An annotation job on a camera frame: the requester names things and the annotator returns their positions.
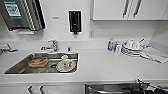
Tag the small dish soap bottle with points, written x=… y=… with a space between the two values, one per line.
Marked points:
x=110 y=45

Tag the small clear jar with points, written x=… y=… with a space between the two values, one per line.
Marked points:
x=118 y=47

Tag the small white wall label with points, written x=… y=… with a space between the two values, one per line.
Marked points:
x=55 y=17

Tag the white cup on plate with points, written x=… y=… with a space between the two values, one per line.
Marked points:
x=66 y=65

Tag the chrome sink faucet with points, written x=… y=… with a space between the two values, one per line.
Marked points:
x=51 y=46

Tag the stainless steel dishwasher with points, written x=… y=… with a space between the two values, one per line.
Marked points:
x=103 y=89

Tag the white wall cabinet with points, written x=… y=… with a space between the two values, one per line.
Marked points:
x=130 y=9

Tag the white two-door base cabinet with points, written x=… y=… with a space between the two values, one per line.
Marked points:
x=50 y=90

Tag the black soap dispenser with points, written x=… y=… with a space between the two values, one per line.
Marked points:
x=74 y=21

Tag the white grey dish cloth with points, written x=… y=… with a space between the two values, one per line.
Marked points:
x=155 y=55

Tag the steel kitchen sink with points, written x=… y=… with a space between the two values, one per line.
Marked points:
x=20 y=68

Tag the bowl with orange sponge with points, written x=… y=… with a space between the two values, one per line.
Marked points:
x=37 y=61

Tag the stack of white plates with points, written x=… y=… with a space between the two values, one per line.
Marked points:
x=133 y=48

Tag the steel paper towel dispenser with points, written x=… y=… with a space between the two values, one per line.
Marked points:
x=21 y=13

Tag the white wall outlet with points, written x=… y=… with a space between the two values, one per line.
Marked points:
x=91 y=33

